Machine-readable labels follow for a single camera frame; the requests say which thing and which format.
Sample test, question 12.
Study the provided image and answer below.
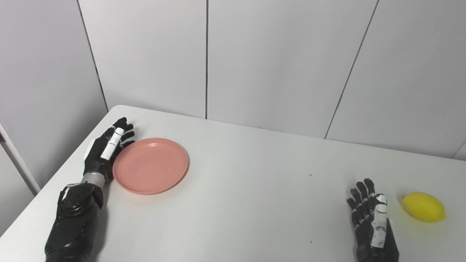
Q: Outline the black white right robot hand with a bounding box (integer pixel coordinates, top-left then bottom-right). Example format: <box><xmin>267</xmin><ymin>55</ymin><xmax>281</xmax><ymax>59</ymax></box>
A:
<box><xmin>346</xmin><ymin>178</ymin><xmax>400</xmax><ymax>262</ymax></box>

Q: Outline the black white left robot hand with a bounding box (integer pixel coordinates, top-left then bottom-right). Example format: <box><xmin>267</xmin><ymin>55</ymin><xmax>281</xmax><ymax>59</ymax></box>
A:
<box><xmin>83</xmin><ymin>117</ymin><xmax>135</xmax><ymax>181</ymax></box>

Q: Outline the yellow lemon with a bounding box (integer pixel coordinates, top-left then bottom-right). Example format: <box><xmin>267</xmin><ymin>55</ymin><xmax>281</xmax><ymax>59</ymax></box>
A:
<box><xmin>402</xmin><ymin>191</ymin><xmax>447</xmax><ymax>223</ymax></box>

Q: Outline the pink round plate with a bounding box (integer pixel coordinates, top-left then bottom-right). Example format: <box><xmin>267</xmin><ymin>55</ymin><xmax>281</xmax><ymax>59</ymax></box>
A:
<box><xmin>112</xmin><ymin>137</ymin><xmax>189</xmax><ymax>195</ymax></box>

